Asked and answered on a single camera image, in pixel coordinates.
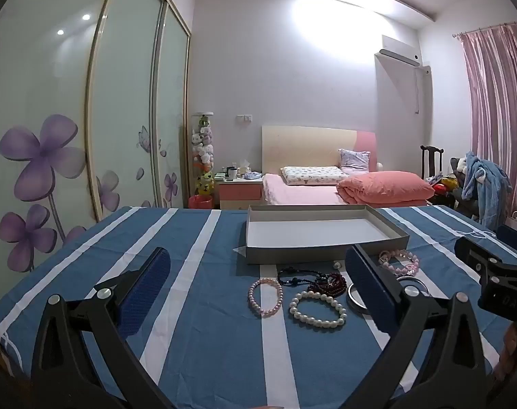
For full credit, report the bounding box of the colourful toys pile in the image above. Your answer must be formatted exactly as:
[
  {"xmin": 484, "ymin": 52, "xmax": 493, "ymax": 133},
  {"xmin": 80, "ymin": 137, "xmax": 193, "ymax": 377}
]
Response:
[{"xmin": 429, "ymin": 174, "xmax": 460, "ymax": 194}]

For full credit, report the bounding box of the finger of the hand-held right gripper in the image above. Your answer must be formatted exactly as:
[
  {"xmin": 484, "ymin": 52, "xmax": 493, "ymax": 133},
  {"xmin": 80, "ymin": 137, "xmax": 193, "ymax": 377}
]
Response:
[
  {"xmin": 495, "ymin": 224, "xmax": 517, "ymax": 261},
  {"xmin": 455, "ymin": 236, "xmax": 517, "ymax": 279}
]

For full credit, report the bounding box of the coral folded quilt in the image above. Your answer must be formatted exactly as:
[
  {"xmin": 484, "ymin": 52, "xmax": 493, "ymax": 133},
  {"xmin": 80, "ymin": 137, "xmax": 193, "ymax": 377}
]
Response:
[{"xmin": 336, "ymin": 171, "xmax": 434, "ymax": 205}]

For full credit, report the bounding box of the purple pillow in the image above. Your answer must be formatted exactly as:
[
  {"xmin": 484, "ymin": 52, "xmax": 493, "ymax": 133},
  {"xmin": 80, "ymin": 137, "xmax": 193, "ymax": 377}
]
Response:
[{"xmin": 339, "ymin": 149, "xmax": 371, "ymax": 175}]

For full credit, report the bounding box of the pink pearl bracelet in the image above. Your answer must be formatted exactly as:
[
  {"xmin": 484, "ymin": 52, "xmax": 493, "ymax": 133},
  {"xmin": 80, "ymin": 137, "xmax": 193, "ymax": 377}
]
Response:
[{"xmin": 248, "ymin": 278, "xmax": 283, "ymax": 318}]

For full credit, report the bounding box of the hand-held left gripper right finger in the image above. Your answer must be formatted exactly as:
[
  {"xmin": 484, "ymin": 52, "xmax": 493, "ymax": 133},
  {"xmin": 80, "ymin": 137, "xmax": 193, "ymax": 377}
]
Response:
[{"xmin": 344, "ymin": 245, "xmax": 504, "ymax": 409}]

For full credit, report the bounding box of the white air conditioner pipe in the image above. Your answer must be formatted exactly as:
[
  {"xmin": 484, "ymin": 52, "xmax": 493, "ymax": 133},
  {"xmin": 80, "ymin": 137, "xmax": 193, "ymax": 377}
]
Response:
[{"xmin": 413, "ymin": 66, "xmax": 432, "ymax": 114}]

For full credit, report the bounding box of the beige and pink headboard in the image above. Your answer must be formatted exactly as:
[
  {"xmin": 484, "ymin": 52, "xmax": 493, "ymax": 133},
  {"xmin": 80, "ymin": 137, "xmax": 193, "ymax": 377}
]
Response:
[{"xmin": 262, "ymin": 125, "xmax": 377, "ymax": 176}]

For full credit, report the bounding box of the dark wooden chair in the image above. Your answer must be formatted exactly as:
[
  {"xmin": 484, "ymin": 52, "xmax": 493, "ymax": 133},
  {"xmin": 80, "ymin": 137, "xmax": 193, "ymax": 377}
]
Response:
[{"xmin": 420, "ymin": 145, "xmax": 445, "ymax": 180}]

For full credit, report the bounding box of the white patterned pillow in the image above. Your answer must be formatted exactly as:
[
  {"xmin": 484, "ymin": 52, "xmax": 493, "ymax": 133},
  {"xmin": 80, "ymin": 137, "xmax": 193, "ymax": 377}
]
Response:
[{"xmin": 282, "ymin": 166, "xmax": 346, "ymax": 186}]

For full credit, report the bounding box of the blue plush robe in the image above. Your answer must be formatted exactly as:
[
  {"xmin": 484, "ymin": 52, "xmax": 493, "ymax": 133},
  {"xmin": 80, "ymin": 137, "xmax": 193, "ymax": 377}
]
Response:
[{"xmin": 462, "ymin": 151, "xmax": 512, "ymax": 231}]

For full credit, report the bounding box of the bed with pink sheet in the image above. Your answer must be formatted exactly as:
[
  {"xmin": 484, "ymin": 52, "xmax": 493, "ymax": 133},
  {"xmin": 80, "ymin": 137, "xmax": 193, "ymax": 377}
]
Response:
[{"xmin": 262, "ymin": 174, "xmax": 430, "ymax": 210}]

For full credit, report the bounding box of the dark red bead bracelet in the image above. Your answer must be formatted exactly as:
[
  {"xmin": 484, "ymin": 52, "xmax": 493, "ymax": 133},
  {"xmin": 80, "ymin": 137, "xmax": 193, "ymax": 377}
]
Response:
[{"xmin": 305, "ymin": 272, "xmax": 349, "ymax": 297}]

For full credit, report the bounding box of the pink and white nightstand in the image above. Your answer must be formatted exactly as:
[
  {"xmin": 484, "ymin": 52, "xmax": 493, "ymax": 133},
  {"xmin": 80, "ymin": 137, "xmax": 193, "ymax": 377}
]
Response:
[{"xmin": 216, "ymin": 172, "xmax": 263, "ymax": 210}]

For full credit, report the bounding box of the curtain rod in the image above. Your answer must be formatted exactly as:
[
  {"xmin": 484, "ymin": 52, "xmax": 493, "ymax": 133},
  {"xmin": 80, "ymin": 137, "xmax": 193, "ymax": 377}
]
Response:
[{"xmin": 452, "ymin": 20, "xmax": 517, "ymax": 38}]

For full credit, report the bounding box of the blue striped tablecloth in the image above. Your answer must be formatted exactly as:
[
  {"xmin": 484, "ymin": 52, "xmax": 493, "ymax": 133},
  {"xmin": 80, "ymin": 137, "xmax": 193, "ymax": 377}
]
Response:
[{"xmin": 0, "ymin": 205, "xmax": 517, "ymax": 409}]

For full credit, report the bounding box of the shallow grey cardboard box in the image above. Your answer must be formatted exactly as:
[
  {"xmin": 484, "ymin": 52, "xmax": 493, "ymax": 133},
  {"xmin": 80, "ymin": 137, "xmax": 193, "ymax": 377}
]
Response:
[{"xmin": 235, "ymin": 204, "xmax": 410, "ymax": 266}]

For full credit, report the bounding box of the flower print sliding wardrobe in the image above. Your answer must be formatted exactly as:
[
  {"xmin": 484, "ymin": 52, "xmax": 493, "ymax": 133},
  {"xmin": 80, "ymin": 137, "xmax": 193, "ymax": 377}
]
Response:
[{"xmin": 0, "ymin": 0, "xmax": 193, "ymax": 273}]

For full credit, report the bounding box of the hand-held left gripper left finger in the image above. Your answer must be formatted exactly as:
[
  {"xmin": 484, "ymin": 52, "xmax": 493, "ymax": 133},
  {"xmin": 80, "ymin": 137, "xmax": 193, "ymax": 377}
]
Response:
[{"xmin": 30, "ymin": 246, "xmax": 174, "ymax": 409}]

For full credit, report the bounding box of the black bead necklace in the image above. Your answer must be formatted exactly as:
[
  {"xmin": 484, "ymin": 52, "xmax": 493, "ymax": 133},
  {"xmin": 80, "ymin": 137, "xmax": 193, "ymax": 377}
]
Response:
[{"xmin": 278, "ymin": 266, "xmax": 327, "ymax": 288}]

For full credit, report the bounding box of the person's right hand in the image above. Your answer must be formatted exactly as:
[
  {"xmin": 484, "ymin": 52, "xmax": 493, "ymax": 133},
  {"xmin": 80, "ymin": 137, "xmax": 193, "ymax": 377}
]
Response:
[{"xmin": 499, "ymin": 320, "xmax": 517, "ymax": 393}]

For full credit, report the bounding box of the pink curtain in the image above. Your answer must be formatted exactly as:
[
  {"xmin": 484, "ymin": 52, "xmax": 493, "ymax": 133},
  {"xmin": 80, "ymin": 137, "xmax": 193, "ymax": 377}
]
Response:
[{"xmin": 459, "ymin": 23, "xmax": 517, "ymax": 224}]

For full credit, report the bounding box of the white air conditioner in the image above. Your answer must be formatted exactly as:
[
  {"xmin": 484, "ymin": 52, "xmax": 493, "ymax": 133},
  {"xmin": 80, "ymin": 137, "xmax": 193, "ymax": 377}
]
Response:
[{"xmin": 374, "ymin": 35, "xmax": 422, "ymax": 67}]

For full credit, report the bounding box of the silver bangle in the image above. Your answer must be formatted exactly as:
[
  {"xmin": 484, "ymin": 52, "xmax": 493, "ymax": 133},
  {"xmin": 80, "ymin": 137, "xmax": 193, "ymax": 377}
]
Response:
[
  {"xmin": 397, "ymin": 276, "xmax": 432, "ymax": 297},
  {"xmin": 347, "ymin": 283, "xmax": 370, "ymax": 314}
]

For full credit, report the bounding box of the clear tube of plush toys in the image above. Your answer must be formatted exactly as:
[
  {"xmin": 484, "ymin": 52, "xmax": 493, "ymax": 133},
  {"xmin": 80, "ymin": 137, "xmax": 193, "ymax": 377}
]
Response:
[{"xmin": 192, "ymin": 113, "xmax": 215, "ymax": 199}]

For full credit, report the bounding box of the pink crystal bracelet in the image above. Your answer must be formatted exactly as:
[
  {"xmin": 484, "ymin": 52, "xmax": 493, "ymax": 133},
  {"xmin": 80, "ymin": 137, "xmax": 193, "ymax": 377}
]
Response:
[{"xmin": 378, "ymin": 249, "xmax": 420, "ymax": 276}]

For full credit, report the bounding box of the white pearl bracelet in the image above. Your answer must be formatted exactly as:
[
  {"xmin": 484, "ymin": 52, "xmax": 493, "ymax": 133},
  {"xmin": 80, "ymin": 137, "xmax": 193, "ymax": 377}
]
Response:
[{"xmin": 289, "ymin": 290, "xmax": 347, "ymax": 329}]

